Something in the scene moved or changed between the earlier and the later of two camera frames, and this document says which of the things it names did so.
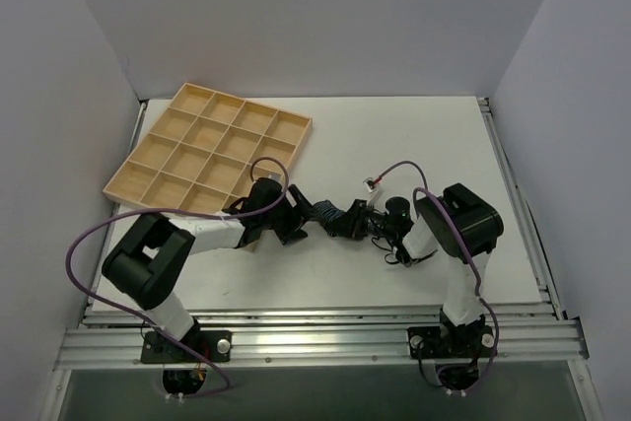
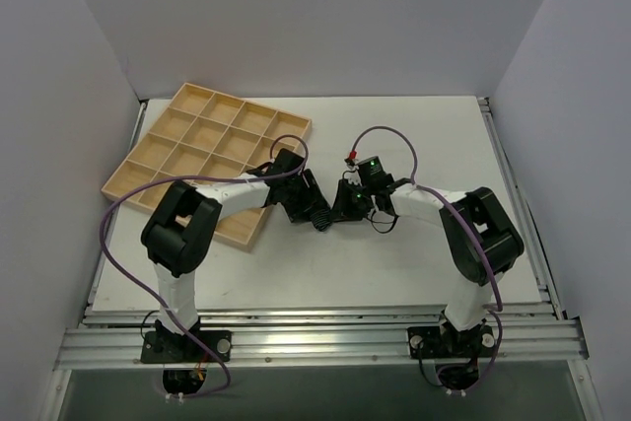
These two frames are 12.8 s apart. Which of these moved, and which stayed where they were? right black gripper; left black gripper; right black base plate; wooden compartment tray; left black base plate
Moved: left black gripper; right black gripper
Stayed: right black base plate; left black base plate; wooden compartment tray
